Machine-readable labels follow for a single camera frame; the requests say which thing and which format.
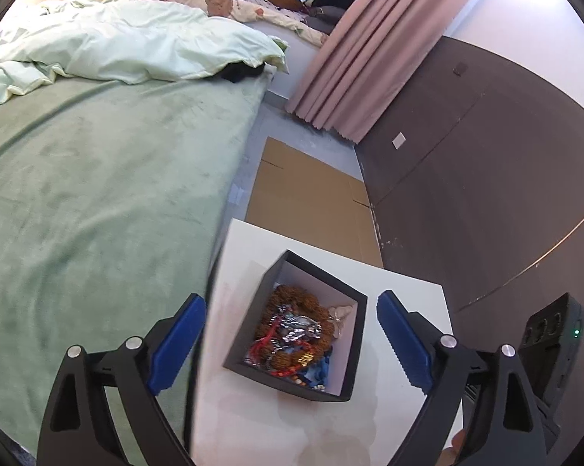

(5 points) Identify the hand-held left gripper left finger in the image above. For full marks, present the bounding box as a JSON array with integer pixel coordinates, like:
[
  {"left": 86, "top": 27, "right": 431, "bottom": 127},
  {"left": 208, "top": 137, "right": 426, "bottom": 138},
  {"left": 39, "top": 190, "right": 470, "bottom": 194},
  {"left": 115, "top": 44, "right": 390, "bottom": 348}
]
[{"left": 36, "top": 293, "right": 208, "bottom": 466}]

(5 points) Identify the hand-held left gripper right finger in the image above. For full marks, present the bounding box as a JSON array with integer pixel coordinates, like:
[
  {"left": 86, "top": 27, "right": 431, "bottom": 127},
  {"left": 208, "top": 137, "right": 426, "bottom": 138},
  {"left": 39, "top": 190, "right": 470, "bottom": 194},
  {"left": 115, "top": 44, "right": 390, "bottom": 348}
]
[{"left": 376, "top": 290, "right": 551, "bottom": 466}]

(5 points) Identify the black jewelry box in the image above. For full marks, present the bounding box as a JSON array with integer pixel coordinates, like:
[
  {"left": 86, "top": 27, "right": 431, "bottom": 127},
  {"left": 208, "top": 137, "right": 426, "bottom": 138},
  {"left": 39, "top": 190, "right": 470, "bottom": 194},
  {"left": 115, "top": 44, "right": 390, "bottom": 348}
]
[{"left": 222, "top": 249, "right": 369, "bottom": 403}]

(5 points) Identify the red cord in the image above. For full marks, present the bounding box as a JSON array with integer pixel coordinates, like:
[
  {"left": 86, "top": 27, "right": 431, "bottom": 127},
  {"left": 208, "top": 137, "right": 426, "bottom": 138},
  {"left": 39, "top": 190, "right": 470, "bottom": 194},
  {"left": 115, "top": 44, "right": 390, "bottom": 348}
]
[{"left": 244, "top": 323, "right": 285, "bottom": 366}]

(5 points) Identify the blue braided bracelet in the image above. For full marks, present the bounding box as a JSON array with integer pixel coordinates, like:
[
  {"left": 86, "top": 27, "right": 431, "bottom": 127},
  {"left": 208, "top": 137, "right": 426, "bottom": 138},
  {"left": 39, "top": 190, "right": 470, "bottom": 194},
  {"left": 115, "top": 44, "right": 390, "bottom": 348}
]
[{"left": 296, "top": 353, "right": 332, "bottom": 393}]

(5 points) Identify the silver metal bead bracelet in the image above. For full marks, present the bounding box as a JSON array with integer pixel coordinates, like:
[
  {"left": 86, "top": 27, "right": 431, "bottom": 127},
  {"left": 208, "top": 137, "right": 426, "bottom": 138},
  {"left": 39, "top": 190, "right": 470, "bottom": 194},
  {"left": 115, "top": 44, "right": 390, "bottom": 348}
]
[{"left": 271, "top": 313, "right": 322, "bottom": 346}]

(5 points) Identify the brown seed bead bracelet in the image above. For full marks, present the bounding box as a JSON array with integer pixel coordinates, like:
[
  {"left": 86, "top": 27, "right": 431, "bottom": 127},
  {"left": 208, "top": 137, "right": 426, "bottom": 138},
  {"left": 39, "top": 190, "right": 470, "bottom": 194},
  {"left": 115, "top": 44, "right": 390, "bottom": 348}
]
[{"left": 259, "top": 283, "right": 337, "bottom": 376}]

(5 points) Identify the person's right hand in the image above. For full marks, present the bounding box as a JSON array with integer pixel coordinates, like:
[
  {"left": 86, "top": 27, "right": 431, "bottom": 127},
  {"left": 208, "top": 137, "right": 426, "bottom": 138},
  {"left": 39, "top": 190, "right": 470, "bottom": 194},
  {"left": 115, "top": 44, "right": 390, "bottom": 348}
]
[{"left": 440, "top": 428, "right": 470, "bottom": 466}]

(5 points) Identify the green bed sheet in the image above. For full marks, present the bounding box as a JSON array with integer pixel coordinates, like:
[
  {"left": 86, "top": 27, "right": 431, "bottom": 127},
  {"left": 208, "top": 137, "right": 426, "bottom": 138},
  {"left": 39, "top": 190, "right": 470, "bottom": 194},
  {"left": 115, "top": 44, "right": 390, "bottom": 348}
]
[{"left": 0, "top": 75, "right": 274, "bottom": 466}]

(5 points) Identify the flattened cardboard sheet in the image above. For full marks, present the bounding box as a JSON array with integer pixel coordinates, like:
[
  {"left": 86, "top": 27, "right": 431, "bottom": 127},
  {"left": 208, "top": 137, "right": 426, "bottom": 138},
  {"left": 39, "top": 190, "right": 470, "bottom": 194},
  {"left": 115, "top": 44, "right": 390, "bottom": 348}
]
[{"left": 244, "top": 136, "right": 385, "bottom": 269}]

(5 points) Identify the black cloth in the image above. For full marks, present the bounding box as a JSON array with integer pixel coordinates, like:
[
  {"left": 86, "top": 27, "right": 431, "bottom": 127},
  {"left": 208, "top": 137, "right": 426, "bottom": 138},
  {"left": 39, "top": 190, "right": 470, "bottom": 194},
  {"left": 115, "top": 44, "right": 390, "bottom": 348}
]
[{"left": 222, "top": 60, "right": 266, "bottom": 85}]

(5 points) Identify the pink curtain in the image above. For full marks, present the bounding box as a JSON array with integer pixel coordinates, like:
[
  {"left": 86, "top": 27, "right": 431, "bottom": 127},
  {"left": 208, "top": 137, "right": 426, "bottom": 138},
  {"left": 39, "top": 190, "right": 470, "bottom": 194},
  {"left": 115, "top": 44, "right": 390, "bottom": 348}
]
[{"left": 287, "top": 0, "right": 461, "bottom": 145}]

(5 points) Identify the light green duvet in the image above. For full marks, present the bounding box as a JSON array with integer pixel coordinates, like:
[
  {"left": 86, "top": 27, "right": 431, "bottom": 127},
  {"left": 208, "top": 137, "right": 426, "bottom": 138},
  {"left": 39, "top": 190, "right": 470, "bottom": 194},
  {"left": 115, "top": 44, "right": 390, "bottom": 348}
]
[{"left": 0, "top": 0, "right": 291, "bottom": 122}]

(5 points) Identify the white bed base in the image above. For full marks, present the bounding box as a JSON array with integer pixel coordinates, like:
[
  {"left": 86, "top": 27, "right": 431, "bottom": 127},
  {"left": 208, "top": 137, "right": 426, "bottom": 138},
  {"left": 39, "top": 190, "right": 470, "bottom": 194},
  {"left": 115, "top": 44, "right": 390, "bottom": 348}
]
[{"left": 267, "top": 34, "right": 324, "bottom": 100}]

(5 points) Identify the cream patterned blanket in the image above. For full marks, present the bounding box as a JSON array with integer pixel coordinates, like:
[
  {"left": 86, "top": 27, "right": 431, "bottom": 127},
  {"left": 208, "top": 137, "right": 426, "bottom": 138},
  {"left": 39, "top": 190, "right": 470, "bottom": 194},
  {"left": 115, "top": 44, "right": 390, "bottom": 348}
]
[{"left": 155, "top": 0, "right": 332, "bottom": 49}]

